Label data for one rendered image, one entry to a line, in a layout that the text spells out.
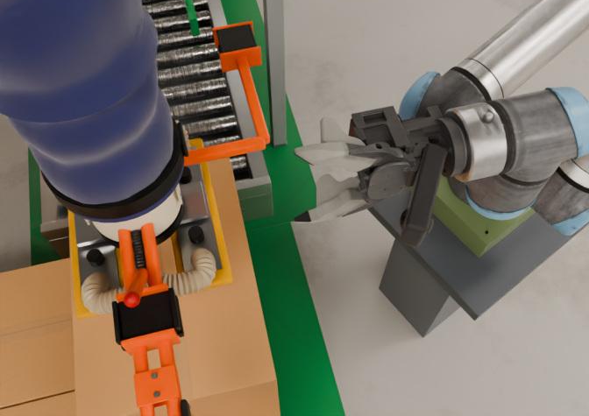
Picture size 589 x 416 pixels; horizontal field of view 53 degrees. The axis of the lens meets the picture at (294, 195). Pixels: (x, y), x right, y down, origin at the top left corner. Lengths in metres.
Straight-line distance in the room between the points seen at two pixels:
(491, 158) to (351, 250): 1.73
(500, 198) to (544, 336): 1.64
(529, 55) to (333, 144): 0.41
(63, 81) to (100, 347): 0.73
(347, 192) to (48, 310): 1.28
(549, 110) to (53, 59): 0.55
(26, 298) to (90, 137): 1.13
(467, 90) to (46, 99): 0.56
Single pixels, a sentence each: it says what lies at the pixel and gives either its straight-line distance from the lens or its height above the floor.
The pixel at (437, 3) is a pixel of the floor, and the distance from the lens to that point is 3.36.
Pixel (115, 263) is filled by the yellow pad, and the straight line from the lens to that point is 1.16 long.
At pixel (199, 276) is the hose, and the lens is 1.05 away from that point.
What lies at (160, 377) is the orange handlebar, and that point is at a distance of 0.94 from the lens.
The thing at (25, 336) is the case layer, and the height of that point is 0.54.
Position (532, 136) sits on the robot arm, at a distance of 0.73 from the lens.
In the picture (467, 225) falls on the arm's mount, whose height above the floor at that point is 0.83.
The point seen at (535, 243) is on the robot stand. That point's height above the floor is 0.75.
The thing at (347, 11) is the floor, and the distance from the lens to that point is 3.24.
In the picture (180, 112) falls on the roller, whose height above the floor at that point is 0.54.
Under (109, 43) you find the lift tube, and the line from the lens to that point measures 0.72.
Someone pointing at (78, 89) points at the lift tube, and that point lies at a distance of 0.74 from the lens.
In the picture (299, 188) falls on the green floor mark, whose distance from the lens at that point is 2.52.
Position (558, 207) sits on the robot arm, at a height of 1.04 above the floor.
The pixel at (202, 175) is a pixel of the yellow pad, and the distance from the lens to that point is 1.22.
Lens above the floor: 2.15
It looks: 59 degrees down
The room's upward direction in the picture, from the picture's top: straight up
